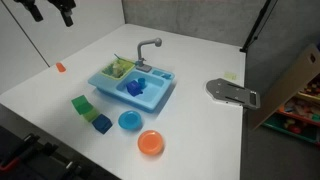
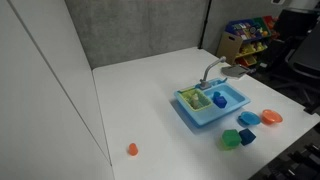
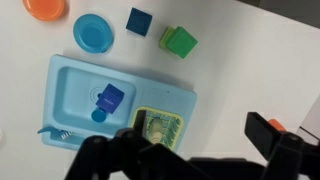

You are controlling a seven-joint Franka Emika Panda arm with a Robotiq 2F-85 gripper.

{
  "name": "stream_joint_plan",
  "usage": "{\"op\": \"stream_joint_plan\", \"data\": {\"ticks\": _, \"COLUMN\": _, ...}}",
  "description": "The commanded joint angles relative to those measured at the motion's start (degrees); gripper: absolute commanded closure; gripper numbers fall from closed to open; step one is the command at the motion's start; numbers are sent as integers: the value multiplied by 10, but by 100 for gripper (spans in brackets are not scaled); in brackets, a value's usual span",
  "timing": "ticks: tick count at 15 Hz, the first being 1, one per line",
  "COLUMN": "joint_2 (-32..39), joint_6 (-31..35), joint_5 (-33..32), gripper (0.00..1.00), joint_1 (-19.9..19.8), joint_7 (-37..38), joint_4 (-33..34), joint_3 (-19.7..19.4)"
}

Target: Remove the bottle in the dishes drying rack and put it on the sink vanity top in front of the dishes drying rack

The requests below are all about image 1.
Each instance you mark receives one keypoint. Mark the grey toy faucet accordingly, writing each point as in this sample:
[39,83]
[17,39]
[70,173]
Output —
[142,47]

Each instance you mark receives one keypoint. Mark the green translucent cube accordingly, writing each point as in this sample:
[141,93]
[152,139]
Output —
[85,108]

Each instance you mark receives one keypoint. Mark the grey metal mounting plate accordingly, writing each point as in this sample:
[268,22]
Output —
[231,93]

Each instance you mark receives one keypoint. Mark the yellow-green drying rack basket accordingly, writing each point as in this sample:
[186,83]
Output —
[126,66]

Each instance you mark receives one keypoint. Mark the dark blue cube in sink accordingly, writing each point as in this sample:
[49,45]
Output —
[134,88]

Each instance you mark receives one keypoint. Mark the black equipment with red handle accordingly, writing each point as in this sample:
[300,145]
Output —
[27,159]

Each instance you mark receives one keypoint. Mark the small orange cup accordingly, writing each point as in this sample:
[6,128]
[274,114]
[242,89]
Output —
[60,67]

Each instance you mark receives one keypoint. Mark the small yellow-green sticky pad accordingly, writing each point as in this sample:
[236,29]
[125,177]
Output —
[230,76]

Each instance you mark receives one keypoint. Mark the wooden toy shelf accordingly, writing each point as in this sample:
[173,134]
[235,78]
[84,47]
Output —
[291,106]

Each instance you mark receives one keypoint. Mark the blue plastic plate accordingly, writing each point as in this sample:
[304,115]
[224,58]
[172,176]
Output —
[130,120]

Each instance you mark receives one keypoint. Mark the orange plastic plate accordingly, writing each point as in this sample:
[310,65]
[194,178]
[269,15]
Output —
[150,142]

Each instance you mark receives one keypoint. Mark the small blue cup in sink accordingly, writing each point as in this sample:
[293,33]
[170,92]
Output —
[142,82]

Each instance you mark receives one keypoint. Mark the light blue toy sink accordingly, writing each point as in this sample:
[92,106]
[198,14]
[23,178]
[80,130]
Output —
[157,83]

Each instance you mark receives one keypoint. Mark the black tripod pole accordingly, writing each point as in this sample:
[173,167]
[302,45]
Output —
[259,24]

